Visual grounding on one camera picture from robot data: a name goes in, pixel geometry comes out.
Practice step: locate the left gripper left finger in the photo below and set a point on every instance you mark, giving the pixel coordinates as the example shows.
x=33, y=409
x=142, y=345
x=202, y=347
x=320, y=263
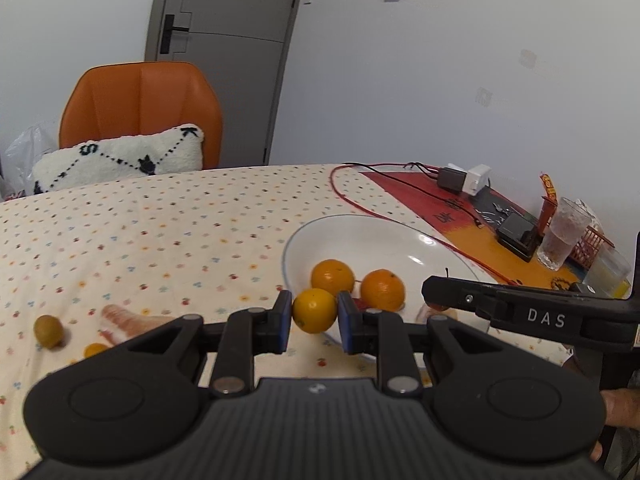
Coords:
x=246, y=334

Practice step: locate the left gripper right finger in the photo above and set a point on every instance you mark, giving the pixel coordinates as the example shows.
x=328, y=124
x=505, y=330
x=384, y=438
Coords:
x=385, y=336

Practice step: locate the large orange tangerine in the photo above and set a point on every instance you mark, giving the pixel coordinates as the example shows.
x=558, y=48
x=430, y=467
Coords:
x=382, y=289

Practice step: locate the small orange tangerine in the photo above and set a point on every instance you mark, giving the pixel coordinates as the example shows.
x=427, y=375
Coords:
x=314, y=310

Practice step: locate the tiny orange kumquat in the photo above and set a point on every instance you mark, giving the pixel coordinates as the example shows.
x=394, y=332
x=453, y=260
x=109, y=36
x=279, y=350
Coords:
x=94, y=349

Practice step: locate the person's right hand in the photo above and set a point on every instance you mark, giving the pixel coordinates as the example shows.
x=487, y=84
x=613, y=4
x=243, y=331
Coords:
x=622, y=413

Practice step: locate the rear pomelo segment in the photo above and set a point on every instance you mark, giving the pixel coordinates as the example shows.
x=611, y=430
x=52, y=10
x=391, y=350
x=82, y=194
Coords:
x=427, y=312

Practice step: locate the pomelo segment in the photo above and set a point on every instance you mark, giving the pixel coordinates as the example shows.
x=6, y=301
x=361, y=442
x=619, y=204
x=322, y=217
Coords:
x=118, y=324
x=427, y=312

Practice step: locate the orange plastic basket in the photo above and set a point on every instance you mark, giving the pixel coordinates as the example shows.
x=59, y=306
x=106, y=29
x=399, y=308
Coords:
x=588, y=246

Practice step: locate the white blue-rimmed plate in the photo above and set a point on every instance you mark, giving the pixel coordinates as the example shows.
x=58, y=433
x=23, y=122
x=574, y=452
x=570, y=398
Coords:
x=365, y=244

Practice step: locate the clear drinking glass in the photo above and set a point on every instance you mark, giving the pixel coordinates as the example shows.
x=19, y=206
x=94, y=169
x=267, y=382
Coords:
x=566, y=228

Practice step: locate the floral patterned tablecloth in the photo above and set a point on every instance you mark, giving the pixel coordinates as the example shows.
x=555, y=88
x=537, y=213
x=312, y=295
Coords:
x=209, y=242

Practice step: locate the black box device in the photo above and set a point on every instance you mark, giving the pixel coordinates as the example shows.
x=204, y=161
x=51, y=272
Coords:
x=518, y=235

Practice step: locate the front pomelo segment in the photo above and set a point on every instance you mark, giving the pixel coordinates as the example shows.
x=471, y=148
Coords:
x=118, y=324

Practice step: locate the red orange table mat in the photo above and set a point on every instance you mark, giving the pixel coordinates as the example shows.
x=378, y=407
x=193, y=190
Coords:
x=469, y=228

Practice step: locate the white power adapter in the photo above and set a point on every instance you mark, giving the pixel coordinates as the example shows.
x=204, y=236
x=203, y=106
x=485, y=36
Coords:
x=458, y=180

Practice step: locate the white black-patterned pillow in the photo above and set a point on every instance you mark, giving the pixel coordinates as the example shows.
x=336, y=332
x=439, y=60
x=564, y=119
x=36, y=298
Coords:
x=172, y=151

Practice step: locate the brown longan fruit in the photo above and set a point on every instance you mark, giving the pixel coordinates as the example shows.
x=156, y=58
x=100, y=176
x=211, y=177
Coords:
x=49, y=331

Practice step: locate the orange leather chair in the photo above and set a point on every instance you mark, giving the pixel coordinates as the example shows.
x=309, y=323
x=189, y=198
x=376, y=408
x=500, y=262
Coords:
x=134, y=99

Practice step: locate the white plastic bag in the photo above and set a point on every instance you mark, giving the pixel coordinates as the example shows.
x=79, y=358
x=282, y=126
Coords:
x=20, y=157

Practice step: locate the grey door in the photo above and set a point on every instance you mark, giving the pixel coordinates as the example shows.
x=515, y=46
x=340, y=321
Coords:
x=241, y=47

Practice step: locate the black door handle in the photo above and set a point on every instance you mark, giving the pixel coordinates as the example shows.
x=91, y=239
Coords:
x=168, y=30

